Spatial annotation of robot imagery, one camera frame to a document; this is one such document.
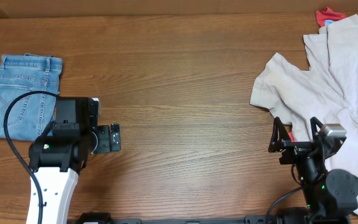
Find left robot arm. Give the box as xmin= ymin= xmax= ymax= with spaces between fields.
xmin=26 ymin=97 xmax=121 ymax=223

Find red cloth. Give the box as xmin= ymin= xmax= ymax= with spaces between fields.
xmin=315 ymin=7 xmax=347 ymax=27

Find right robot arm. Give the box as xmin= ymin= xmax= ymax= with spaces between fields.
xmin=265 ymin=117 xmax=358 ymax=223

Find blue denim jeans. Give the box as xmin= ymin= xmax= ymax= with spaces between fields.
xmin=0 ymin=53 xmax=64 ymax=142

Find beige shirt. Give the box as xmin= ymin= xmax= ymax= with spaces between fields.
xmin=250 ymin=15 xmax=358 ymax=215

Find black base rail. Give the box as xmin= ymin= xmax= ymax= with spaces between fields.
xmin=67 ymin=212 xmax=352 ymax=224

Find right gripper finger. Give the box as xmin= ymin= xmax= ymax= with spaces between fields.
xmin=268 ymin=117 xmax=291 ymax=152
xmin=310 ymin=117 xmax=323 ymax=142

